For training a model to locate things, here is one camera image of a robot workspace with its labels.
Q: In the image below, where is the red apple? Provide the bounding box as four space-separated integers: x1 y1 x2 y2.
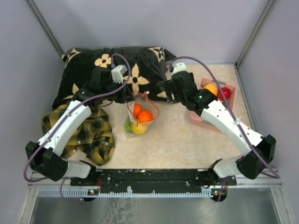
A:
217 87 231 100

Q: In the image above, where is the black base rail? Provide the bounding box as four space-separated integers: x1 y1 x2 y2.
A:
71 168 225 194

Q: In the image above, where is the purple cable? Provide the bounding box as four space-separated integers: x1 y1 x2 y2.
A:
165 56 280 203
22 53 131 205

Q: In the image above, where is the pink plastic basket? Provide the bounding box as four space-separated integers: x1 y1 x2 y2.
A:
190 78 237 132

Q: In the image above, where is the orange tangerine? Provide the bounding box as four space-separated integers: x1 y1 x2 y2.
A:
137 110 154 123
133 103 142 118

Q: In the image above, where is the clear zip top bag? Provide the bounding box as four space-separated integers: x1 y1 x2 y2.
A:
124 91 160 135

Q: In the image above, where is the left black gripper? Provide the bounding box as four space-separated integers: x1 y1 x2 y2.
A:
101 78 135 104

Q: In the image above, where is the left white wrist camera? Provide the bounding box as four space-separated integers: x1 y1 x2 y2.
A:
111 65 128 84

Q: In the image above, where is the black floral pillow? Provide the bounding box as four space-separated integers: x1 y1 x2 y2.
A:
52 46 175 109

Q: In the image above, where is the white cable duct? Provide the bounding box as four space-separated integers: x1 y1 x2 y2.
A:
38 187 214 198

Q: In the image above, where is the green leaf fruit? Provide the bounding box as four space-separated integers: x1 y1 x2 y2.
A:
124 120 132 133

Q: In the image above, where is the yellow plaid shirt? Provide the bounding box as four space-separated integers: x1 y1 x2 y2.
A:
41 98 116 167

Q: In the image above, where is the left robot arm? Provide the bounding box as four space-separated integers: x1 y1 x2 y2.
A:
23 65 131 185

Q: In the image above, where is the yellow lemon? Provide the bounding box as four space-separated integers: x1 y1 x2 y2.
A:
131 120 148 134

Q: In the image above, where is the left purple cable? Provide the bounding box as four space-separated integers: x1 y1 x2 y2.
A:
22 53 131 205

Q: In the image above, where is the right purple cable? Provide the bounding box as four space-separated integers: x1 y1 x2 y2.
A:
165 56 280 203

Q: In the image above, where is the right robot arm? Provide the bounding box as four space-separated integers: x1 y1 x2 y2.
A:
163 71 276 185

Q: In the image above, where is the yellow-orange peach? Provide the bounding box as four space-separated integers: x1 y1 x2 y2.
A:
203 83 218 96

